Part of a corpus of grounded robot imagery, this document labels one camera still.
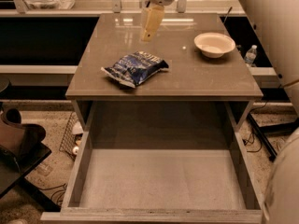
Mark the blue chip bag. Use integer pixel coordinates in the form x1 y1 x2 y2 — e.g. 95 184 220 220
101 51 169 88

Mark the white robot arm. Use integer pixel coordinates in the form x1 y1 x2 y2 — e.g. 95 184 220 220
238 0 299 224

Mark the grey drawer cabinet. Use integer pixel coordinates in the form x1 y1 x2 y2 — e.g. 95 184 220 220
65 13 263 121

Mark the open top drawer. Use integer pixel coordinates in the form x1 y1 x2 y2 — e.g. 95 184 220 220
41 102 263 224

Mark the white paper bowl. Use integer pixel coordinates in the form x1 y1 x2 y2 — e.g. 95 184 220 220
194 33 235 58

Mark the clear plastic water bottle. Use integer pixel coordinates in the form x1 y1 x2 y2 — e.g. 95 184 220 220
244 45 257 67

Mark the black stand leg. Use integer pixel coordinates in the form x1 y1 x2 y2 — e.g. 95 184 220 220
247 114 299 161

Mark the dark brown chair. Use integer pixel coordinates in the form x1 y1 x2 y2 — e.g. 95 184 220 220
0 102 51 197

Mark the wire mesh basket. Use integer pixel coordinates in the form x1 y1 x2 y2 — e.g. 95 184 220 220
59 112 83 161

